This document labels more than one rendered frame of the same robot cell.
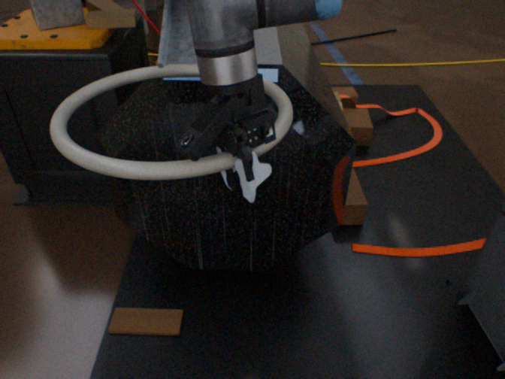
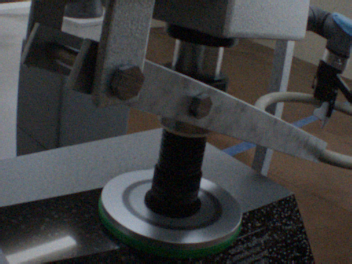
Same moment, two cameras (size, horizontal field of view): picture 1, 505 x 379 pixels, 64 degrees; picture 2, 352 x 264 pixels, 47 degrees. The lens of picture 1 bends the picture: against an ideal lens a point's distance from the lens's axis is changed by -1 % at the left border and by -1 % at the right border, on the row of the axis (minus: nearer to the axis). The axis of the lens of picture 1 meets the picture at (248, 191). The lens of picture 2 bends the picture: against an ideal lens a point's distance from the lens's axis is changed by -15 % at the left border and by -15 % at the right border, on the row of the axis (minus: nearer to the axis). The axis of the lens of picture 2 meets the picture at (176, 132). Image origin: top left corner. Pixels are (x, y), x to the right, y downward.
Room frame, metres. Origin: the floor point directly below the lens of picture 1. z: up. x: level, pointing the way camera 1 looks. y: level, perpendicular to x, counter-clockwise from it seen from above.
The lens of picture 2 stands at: (1.86, 0.59, 1.23)
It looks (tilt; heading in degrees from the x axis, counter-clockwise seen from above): 22 degrees down; 223
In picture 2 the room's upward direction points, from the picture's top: 9 degrees clockwise
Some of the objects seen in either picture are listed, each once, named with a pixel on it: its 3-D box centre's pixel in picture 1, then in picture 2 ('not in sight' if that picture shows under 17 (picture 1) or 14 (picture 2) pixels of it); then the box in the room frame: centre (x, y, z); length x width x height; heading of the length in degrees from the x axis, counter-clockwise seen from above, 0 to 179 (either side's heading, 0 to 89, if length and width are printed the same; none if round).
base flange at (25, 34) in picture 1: (60, 25); not in sight; (1.87, 0.83, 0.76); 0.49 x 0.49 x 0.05; 0
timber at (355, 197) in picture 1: (345, 194); not in sight; (1.54, -0.46, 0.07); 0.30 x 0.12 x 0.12; 2
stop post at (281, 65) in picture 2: not in sight; (274, 103); (-0.26, -0.71, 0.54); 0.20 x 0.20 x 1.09; 0
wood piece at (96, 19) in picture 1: (112, 19); not in sight; (1.82, 0.58, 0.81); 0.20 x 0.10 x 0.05; 98
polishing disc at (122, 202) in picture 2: not in sight; (172, 206); (1.41, 0.18, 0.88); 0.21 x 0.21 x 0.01
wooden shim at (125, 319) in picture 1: (146, 321); not in sight; (0.87, 0.36, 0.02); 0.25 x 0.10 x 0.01; 88
